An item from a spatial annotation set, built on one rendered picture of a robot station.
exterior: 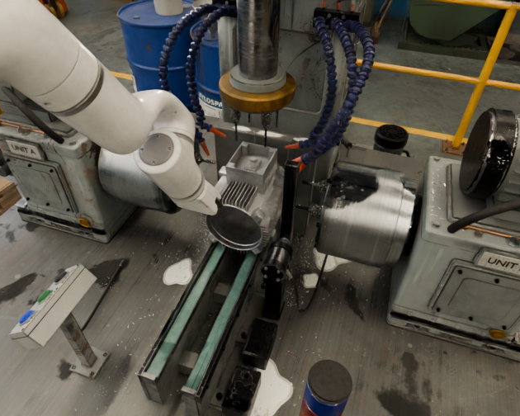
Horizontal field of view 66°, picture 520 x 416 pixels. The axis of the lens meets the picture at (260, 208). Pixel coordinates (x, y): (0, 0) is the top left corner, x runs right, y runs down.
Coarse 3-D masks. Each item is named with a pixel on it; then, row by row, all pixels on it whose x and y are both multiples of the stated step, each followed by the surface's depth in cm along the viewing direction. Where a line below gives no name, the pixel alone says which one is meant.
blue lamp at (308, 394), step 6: (306, 384) 55; (306, 390) 55; (306, 396) 56; (312, 396) 53; (306, 402) 56; (312, 402) 54; (318, 402) 53; (312, 408) 55; (318, 408) 54; (324, 408) 53; (330, 408) 53; (336, 408) 53; (342, 408) 54; (318, 414) 55; (324, 414) 54; (330, 414) 54; (336, 414) 55
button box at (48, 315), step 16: (80, 272) 83; (64, 288) 80; (80, 288) 82; (48, 304) 77; (64, 304) 79; (32, 320) 74; (48, 320) 76; (16, 336) 75; (32, 336) 73; (48, 336) 75
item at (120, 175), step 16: (112, 160) 106; (128, 160) 104; (112, 176) 107; (128, 176) 105; (144, 176) 104; (112, 192) 111; (128, 192) 108; (144, 192) 106; (160, 192) 105; (160, 208) 109; (176, 208) 114
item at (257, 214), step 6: (282, 168) 109; (276, 174) 109; (282, 174) 108; (258, 210) 96; (252, 216) 97; (258, 216) 96; (210, 234) 107; (216, 240) 107; (258, 246) 104; (258, 252) 104
